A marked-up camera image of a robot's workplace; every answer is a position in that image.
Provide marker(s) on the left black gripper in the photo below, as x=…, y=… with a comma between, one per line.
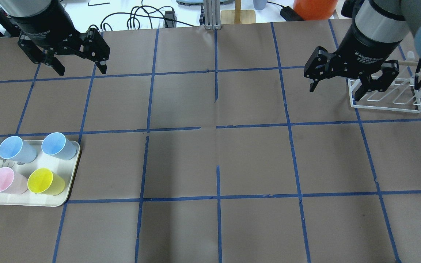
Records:
x=46, y=25

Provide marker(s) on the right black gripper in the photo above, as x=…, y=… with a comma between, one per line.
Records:
x=369, y=45

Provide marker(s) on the yellow plastic cup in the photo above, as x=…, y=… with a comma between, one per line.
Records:
x=46, y=182

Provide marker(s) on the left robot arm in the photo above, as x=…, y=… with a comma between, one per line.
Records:
x=24, y=8

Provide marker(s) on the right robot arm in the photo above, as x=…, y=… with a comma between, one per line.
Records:
x=377, y=28

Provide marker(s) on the light blue cup right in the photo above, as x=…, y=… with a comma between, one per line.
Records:
x=57, y=145

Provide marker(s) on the light blue cup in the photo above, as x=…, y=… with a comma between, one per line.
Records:
x=16, y=149
x=57, y=145

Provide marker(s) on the light blue cup left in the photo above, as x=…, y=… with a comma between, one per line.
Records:
x=16, y=149

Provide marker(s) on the pink plastic cup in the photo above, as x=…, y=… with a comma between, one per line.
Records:
x=12, y=182

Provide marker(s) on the orange bucket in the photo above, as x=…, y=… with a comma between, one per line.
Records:
x=315, y=9

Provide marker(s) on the black power adapter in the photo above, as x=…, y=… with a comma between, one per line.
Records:
x=169, y=19

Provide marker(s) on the cream plastic tray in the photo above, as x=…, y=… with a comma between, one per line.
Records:
x=66, y=169

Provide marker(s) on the wooden stand base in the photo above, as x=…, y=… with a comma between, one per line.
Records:
x=237, y=15

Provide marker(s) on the white wire cup rack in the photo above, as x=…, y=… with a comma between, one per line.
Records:
x=401, y=96

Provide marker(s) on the aluminium frame post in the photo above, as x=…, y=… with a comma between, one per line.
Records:
x=212, y=20

